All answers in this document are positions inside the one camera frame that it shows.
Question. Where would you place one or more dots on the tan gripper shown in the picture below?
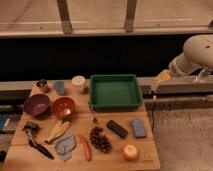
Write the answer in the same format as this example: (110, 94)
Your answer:
(163, 76)

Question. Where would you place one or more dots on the black eraser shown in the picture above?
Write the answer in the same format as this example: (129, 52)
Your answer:
(116, 128)

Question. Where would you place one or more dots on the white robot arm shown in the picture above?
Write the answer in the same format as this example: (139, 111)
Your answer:
(197, 54)

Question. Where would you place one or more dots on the white cup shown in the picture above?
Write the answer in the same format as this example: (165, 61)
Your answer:
(79, 83)

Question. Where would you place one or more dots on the blue-grey cup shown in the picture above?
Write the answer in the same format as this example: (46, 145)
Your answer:
(59, 87)

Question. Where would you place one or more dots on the blue sponge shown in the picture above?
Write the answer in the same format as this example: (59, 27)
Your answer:
(138, 128)

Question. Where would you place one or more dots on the green plastic tray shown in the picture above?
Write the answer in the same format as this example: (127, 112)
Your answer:
(109, 92)

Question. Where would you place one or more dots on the orange apple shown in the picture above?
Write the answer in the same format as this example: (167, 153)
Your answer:
(130, 152)

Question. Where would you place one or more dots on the purple grapes bunch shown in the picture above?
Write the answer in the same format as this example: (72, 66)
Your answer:
(99, 140)

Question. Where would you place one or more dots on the red bowl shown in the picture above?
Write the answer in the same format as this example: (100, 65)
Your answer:
(63, 107)

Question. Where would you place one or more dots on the yellow banana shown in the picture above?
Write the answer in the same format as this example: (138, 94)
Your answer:
(58, 130)

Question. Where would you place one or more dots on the blue-grey cloth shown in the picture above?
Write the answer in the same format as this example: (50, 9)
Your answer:
(64, 146)

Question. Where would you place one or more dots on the purple bowl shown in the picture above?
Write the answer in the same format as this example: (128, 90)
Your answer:
(36, 104)

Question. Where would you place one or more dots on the dark metal tool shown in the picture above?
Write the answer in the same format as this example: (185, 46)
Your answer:
(31, 129)

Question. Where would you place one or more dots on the black handled knife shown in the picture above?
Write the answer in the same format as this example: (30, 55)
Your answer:
(41, 149)

